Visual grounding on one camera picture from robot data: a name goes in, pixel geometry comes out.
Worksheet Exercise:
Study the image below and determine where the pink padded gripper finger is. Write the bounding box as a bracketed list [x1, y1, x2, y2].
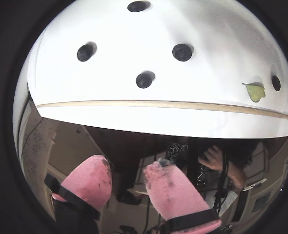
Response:
[44, 155, 113, 234]
[143, 159, 222, 234]

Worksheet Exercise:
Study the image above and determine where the pale green leaf with stem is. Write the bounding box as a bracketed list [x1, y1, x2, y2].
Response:
[241, 81, 267, 103]

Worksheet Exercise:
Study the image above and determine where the operator bare hand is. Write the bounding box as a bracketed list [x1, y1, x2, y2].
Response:
[198, 145, 230, 172]

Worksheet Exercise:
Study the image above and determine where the black hanging cable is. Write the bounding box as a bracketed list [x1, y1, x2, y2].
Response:
[213, 146, 231, 215]

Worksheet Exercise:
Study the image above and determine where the black white patterned garment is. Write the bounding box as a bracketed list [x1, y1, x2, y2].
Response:
[167, 142, 189, 166]

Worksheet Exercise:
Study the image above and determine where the small dark blueberry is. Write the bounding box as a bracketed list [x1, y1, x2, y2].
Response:
[127, 0, 149, 13]

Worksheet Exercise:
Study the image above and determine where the dark shoe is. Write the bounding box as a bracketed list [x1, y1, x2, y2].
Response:
[116, 189, 147, 206]

